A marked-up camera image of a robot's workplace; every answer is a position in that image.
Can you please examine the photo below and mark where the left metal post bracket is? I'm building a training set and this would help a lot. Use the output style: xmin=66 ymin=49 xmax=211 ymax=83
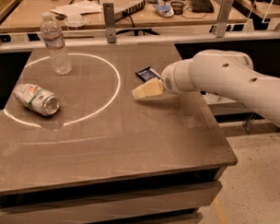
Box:
xmin=103 ymin=2 xmax=117 ymax=43

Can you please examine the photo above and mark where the blue white packet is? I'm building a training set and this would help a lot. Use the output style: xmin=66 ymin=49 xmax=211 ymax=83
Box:
xmin=153 ymin=5 xmax=174 ymax=18

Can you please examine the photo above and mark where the grey power strip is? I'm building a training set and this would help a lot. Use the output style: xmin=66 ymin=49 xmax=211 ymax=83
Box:
xmin=114 ymin=0 xmax=146 ymax=21

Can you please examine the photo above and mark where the left sanitizer bottle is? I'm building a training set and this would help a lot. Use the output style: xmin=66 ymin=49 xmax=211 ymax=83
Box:
xmin=204 ymin=92 xmax=220 ymax=102

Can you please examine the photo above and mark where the crushed silver soda can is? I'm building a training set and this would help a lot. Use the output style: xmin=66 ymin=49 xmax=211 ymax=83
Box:
xmin=14 ymin=83 xmax=60 ymax=116

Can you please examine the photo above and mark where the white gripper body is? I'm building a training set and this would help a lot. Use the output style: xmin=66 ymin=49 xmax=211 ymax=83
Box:
xmin=161 ymin=59 xmax=195 ymax=94

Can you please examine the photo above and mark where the upper drawer front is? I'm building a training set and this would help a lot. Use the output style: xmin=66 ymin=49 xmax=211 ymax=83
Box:
xmin=0 ymin=181 xmax=222 ymax=224

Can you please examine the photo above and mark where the black keyboard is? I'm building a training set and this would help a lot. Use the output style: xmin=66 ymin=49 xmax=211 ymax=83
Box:
xmin=190 ymin=0 xmax=215 ymax=13

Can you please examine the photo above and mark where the white papers stack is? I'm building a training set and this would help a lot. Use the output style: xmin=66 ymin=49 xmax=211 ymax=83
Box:
xmin=52 ymin=0 xmax=103 ymax=16

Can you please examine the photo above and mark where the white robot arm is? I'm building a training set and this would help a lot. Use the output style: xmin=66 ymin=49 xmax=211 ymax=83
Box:
xmin=133 ymin=50 xmax=280 ymax=127

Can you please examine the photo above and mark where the metal post bracket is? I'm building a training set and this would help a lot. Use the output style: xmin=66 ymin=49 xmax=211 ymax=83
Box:
xmin=103 ymin=2 xmax=117 ymax=43
xmin=214 ymin=0 xmax=234 ymax=38

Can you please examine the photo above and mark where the blue rxbar blueberry wrapper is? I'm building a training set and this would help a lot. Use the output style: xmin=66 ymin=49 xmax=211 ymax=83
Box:
xmin=135 ymin=67 xmax=161 ymax=83

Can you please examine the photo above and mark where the clear plastic water bottle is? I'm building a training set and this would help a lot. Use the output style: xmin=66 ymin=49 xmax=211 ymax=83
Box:
xmin=41 ymin=12 xmax=72 ymax=76

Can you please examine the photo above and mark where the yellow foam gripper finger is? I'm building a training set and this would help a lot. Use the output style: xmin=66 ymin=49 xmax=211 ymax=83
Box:
xmin=133 ymin=77 xmax=164 ymax=99

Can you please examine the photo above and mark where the wooden back desk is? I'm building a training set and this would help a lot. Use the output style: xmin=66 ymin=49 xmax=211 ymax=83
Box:
xmin=0 ymin=0 xmax=252 ymax=42

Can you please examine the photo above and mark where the right metal post bracket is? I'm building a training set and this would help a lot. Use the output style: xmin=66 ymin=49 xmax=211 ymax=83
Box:
xmin=214 ymin=0 xmax=234 ymax=38

